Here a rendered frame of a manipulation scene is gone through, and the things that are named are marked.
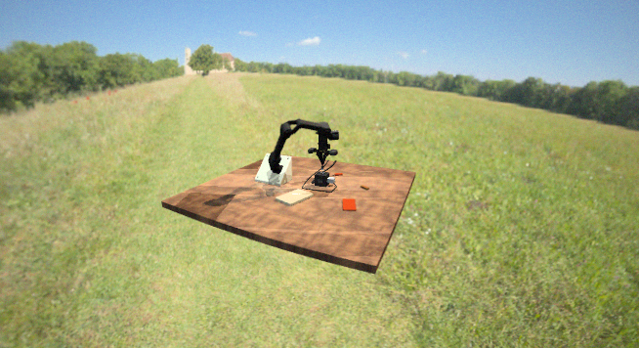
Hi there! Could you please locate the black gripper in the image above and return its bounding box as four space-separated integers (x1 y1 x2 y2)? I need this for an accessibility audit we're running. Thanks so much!
308 141 338 164

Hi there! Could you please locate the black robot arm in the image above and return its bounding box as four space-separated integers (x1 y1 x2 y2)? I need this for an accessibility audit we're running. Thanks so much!
268 119 339 174

